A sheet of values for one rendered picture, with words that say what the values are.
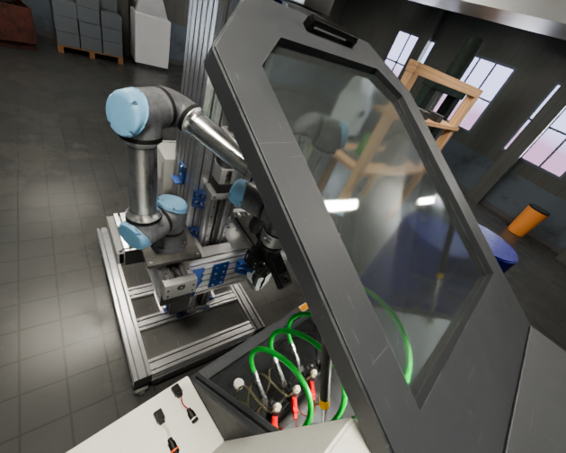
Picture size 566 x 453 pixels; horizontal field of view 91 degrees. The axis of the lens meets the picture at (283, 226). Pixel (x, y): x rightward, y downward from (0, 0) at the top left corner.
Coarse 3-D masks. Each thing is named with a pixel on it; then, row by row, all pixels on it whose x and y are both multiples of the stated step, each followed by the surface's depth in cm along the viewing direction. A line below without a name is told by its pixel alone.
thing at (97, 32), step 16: (64, 0) 505; (80, 0) 510; (96, 0) 520; (112, 0) 558; (64, 16) 512; (80, 16) 523; (96, 16) 534; (112, 16) 546; (64, 32) 525; (80, 32) 538; (96, 32) 550; (112, 32) 562; (80, 48) 552; (96, 48) 564; (112, 48) 578
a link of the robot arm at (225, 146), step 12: (180, 96) 82; (180, 108) 82; (192, 108) 83; (180, 120) 83; (192, 120) 83; (204, 120) 84; (192, 132) 85; (204, 132) 83; (216, 132) 83; (204, 144) 85; (216, 144) 83; (228, 144) 83; (228, 156) 83; (240, 156) 83; (240, 168) 84; (252, 180) 84
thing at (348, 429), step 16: (272, 432) 57; (288, 432) 51; (304, 432) 46; (320, 432) 42; (336, 432) 38; (352, 432) 38; (224, 448) 72; (240, 448) 62; (256, 448) 55; (272, 448) 49; (288, 448) 44; (304, 448) 41; (320, 448) 37; (336, 448) 36; (352, 448) 37; (368, 448) 37
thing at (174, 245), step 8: (184, 232) 120; (160, 240) 113; (168, 240) 113; (176, 240) 115; (184, 240) 120; (152, 248) 116; (160, 248) 115; (168, 248) 114; (176, 248) 116; (184, 248) 121
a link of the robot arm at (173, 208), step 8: (160, 200) 105; (168, 200) 107; (176, 200) 109; (184, 200) 112; (160, 208) 104; (168, 208) 103; (176, 208) 105; (184, 208) 108; (168, 216) 104; (176, 216) 107; (184, 216) 111; (176, 224) 108; (184, 224) 114; (176, 232) 112
